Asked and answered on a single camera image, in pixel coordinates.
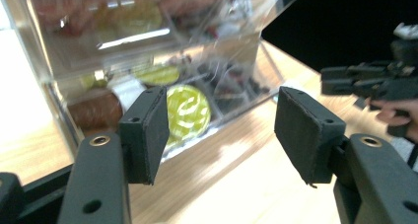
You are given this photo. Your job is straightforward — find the pile of dark small packets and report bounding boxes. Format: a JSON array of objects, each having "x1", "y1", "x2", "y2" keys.
[{"x1": 196, "y1": 61, "x2": 271, "y2": 112}]

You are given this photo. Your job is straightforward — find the yellow round container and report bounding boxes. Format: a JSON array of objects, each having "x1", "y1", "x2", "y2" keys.
[{"x1": 165, "y1": 84, "x2": 212, "y2": 150}]

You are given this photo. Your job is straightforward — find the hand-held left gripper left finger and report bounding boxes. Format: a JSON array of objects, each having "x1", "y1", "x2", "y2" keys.
[{"x1": 57, "y1": 85, "x2": 171, "y2": 224}]

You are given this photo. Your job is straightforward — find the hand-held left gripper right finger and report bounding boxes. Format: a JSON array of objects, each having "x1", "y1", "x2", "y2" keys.
[{"x1": 274, "y1": 85, "x2": 418, "y2": 224}]

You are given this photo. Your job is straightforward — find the green lid cup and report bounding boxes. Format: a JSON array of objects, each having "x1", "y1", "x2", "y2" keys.
[{"x1": 132, "y1": 64, "x2": 181, "y2": 87}]

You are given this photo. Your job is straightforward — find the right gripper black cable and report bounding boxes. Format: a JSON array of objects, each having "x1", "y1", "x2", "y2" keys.
[{"x1": 406, "y1": 144, "x2": 418, "y2": 170}]

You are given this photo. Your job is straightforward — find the clear acrylic organizer box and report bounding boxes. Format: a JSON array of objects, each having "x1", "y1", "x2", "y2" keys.
[{"x1": 0, "y1": 0, "x2": 311, "y2": 164}]

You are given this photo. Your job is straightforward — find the brown round container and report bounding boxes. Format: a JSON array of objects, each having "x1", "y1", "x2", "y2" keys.
[{"x1": 66, "y1": 88, "x2": 124, "y2": 137}]

